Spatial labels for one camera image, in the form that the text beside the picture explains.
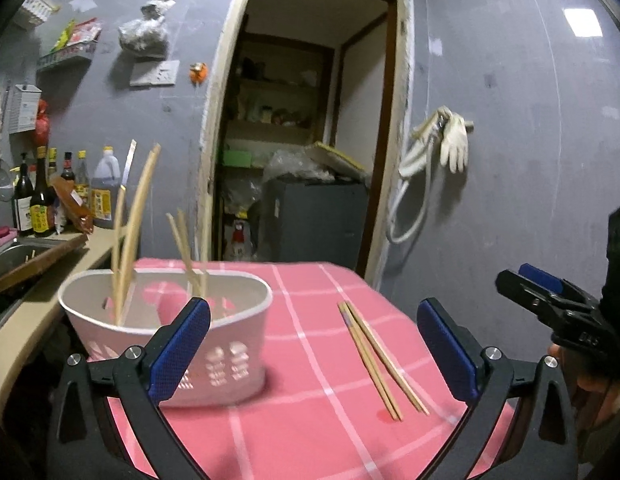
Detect green box on shelf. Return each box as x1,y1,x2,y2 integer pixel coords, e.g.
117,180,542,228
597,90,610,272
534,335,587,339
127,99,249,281
222,150,252,168

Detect pink soap dish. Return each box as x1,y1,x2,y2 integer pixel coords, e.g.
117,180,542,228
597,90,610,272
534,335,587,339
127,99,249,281
0,226,18,247

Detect white plastic bag on wall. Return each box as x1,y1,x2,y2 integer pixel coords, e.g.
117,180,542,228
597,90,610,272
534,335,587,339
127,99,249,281
118,0,175,60

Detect small sauce bottle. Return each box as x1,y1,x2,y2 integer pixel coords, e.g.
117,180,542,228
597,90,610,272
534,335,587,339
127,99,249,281
61,152,75,182

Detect white wall basket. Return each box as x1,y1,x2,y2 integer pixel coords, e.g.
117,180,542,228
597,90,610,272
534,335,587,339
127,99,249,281
12,0,60,30

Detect yellow-cap sauce bottle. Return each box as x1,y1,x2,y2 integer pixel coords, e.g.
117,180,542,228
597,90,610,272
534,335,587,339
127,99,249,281
74,150,90,207

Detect pink plastic utensil holder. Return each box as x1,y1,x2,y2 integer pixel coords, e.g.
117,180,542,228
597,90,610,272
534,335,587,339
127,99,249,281
58,268,273,408

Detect person's right hand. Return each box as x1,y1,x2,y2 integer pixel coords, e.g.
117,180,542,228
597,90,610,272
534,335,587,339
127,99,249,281
549,344,620,465

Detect wooden cutting board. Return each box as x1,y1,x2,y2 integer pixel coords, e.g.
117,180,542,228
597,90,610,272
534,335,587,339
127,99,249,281
0,234,88,294

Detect grey wall shelf with packets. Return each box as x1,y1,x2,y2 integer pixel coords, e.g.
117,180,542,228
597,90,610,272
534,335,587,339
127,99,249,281
36,18,102,72

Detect orange wall hook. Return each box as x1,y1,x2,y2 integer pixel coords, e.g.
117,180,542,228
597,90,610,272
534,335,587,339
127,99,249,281
189,63,208,86

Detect pink checked tablecloth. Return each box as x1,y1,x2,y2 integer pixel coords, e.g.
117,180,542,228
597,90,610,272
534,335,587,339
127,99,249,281
106,257,516,480

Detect white wall socket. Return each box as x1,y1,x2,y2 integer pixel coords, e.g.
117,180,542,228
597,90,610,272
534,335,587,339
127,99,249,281
130,60,180,88

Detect white flexible hose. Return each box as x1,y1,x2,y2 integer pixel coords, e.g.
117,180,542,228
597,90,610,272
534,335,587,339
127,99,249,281
385,134,438,245

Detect dark soy sauce bottle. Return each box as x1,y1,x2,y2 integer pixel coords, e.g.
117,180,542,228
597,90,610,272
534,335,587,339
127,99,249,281
30,145,55,237

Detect large cooking oil jug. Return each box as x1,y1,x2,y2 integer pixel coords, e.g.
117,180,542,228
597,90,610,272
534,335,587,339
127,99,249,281
89,145,121,229

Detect purple-banded bamboo chopstick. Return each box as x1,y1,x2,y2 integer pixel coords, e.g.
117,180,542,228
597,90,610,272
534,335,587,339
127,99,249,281
338,301,403,420

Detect white wall box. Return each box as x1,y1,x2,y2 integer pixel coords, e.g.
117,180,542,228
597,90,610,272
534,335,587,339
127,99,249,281
6,84,42,134

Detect wooden door frame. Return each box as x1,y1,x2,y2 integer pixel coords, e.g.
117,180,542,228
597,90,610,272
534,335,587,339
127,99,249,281
195,0,415,289

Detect steel sink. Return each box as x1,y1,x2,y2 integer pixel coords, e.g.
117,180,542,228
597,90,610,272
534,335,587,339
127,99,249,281
0,237,61,330

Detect brown packet on counter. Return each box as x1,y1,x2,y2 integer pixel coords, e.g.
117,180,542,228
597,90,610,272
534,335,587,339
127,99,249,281
52,176,94,234

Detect dark wine bottle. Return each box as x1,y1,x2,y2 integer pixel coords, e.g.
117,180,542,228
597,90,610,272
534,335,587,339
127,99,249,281
14,152,33,236

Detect red plastic bag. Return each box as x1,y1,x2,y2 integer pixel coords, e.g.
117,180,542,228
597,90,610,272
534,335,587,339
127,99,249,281
32,99,50,148

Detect grey cabinet in doorway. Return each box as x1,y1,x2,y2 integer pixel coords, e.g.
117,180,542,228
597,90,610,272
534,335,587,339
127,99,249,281
258,178,368,269

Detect white rubber gloves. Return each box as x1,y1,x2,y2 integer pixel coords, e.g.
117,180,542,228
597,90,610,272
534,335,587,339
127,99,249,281
398,106,474,180

